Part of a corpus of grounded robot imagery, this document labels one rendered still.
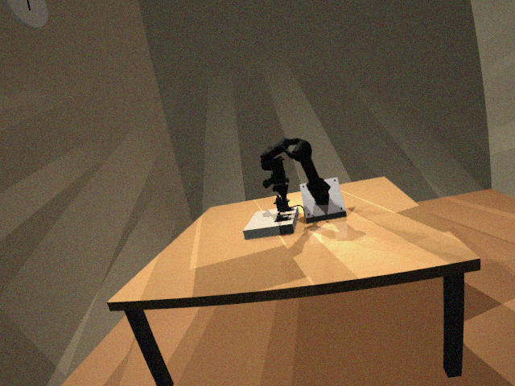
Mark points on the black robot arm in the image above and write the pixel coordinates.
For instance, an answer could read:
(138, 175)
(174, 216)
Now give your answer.
(302, 153)

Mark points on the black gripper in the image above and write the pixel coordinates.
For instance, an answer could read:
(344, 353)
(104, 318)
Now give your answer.
(280, 186)

